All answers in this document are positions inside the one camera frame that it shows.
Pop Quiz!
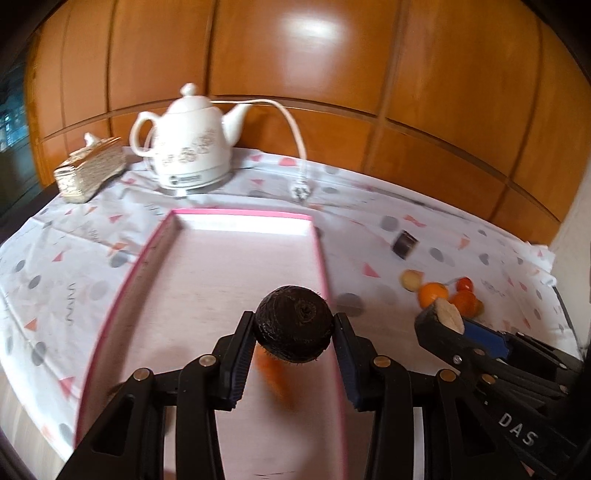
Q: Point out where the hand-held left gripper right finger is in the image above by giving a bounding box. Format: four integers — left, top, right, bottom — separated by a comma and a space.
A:
333, 313, 536, 480

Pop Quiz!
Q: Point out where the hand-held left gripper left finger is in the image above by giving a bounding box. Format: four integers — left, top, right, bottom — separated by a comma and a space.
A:
58, 311, 256, 480

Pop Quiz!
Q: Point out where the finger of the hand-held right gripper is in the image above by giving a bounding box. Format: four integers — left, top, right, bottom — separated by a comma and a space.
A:
462, 318, 585, 374
414, 307, 513, 386

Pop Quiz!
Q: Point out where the pale banana piece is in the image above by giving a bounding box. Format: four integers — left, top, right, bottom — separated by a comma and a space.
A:
434, 299, 464, 333

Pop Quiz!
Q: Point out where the orange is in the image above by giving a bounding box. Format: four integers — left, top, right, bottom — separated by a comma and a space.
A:
450, 291, 484, 317
418, 282, 451, 309

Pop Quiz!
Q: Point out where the dark brown hairy round fruit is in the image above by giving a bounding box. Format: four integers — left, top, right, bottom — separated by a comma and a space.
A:
253, 286, 335, 365

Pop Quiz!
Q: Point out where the pink-edged rectangular tray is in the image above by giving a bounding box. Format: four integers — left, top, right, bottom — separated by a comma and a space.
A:
74, 208, 352, 480

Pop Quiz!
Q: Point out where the dark cylindrical fruit piece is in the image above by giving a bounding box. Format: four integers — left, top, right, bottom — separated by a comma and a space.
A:
392, 230, 420, 258

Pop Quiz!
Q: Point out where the orange carrot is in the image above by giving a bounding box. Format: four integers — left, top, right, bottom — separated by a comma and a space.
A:
256, 351, 296, 408

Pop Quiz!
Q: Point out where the silver kettle base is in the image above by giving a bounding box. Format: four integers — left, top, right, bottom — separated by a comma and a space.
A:
152, 168, 235, 198

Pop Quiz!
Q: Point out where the white patterned tablecloth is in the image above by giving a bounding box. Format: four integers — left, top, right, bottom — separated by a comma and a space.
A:
0, 148, 575, 464

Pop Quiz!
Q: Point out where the white ceramic electric kettle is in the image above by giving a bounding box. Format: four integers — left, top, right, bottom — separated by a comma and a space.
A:
129, 83, 252, 185

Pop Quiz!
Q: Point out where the gold woven tissue box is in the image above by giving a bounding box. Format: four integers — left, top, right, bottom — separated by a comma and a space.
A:
54, 133, 128, 204

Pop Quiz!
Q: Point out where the white power cable with plug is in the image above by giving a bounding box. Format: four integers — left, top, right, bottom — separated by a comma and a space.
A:
210, 98, 313, 204

